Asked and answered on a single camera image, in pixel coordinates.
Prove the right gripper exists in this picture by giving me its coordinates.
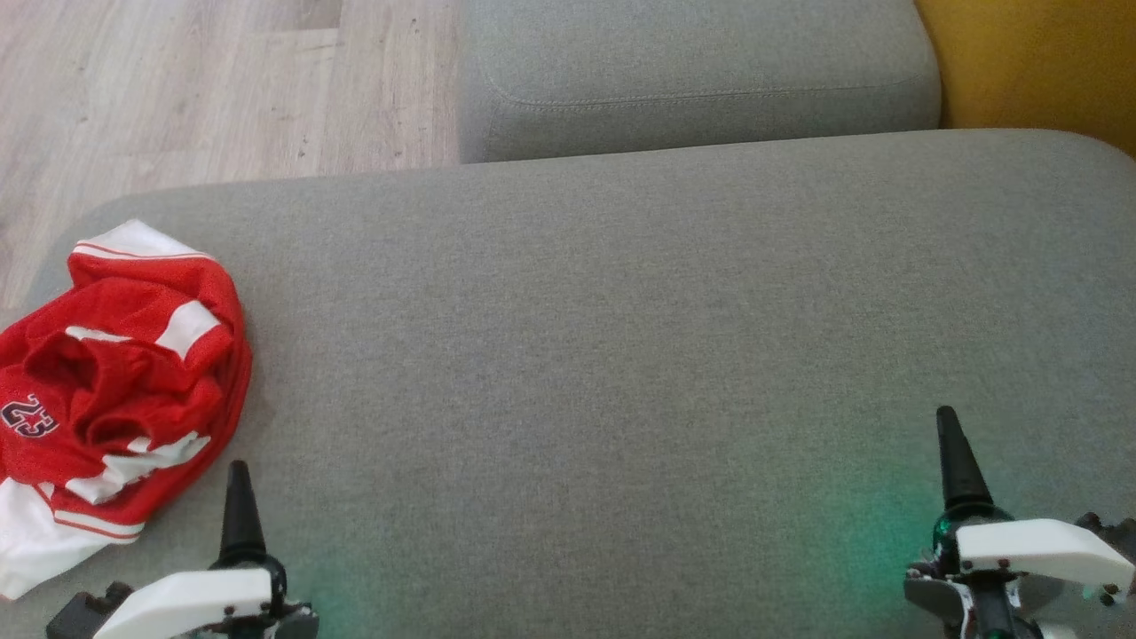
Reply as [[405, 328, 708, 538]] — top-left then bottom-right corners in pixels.
[[903, 406, 1136, 639]]

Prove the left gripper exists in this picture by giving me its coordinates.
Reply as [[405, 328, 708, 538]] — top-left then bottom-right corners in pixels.
[[93, 460, 319, 639]]

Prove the red white basketball jersey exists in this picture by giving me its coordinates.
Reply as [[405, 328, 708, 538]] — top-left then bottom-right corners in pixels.
[[0, 219, 254, 602]]

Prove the large yellow sofa back cushion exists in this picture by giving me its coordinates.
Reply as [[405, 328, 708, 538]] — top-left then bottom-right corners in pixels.
[[914, 0, 1136, 161]]

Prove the wide grey sofa seat cushion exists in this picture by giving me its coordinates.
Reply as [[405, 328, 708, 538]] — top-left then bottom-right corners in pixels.
[[455, 0, 943, 165]]

